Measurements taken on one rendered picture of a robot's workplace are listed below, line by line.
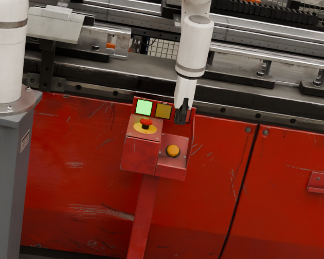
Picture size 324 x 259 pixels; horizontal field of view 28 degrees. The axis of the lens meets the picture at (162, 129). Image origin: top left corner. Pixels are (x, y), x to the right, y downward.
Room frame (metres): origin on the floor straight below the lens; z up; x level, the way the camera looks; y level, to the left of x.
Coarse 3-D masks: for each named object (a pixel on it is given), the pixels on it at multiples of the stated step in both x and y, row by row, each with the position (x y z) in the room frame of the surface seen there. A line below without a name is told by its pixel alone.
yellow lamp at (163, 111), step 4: (160, 104) 1.85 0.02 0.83; (160, 108) 1.85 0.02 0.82; (164, 108) 1.85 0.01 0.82; (168, 108) 1.85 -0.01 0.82; (156, 112) 1.85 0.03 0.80; (160, 112) 1.85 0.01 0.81; (164, 112) 1.85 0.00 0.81; (168, 112) 1.85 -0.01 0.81; (156, 116) 1.85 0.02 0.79; (160, 116) 1.85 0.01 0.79; (164, 116) 1.85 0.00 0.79; (168, 116) 1.85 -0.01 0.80
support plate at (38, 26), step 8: (32, 8) 2.03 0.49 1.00; (32, 16) 1.94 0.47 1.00; (40, 16) 1.96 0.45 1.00; (72, 16) 2.03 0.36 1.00; (80, 16) 2.04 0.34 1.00; (32, 24) 1.87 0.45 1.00; (40, 24) 1.88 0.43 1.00; (48, 24) 1.90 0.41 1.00; (56, 24) 1.91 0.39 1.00; (64, 24) 1.93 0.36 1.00; (72, 24) 1.95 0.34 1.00; (80, 24) 1.96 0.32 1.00; (32, 32) 1.80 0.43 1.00; (40, 32) 1.81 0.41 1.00; (48, 32) 1.82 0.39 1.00; (56, 32) 1.84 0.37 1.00; (64, 32) 1.85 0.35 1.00; (72, 32) 1.87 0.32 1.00; (56, 40) 1.79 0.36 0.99; (64, 40) 1.80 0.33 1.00; (72, 40) 1.80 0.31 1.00
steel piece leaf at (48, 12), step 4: (48, 8) 2.06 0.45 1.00; (52, 8) 2.07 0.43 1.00; (44, 12) 1.97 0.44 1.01; (48, 12) 1.97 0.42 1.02; (52, 12) 1.97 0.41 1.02; (56, 12) 1.97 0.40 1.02; (60, 12) 2.04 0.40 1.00; (64, 12) 2.05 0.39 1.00; (68, 12) 2.06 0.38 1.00; (44, 16) 1.97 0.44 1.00; (48, 16) 1.97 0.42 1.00; (52, 16) 1.97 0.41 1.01; (56, 16) 1.97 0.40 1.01; (60, 16) 1.97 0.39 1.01; (64, 16) 1.97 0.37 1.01; (68, 16) 2.01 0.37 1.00
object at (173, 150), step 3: (168, 147) 1.78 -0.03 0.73; (171, 147) 1.77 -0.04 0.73; (174, 147) 1.78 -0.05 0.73; (177, 147) 1.78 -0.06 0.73; (168, 150) 1.77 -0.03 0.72; (171, 150) 1.77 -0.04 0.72; (174, 150) 1.77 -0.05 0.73; (177, 150) 1.77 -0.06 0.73; (168, 153) 1.76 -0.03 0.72; (171, 153) 1.76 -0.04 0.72; (174, 153) 1.76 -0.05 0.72; (177, 153) 1.77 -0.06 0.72; (171, 156) 1.76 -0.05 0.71; (174, 156) 1.76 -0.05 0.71
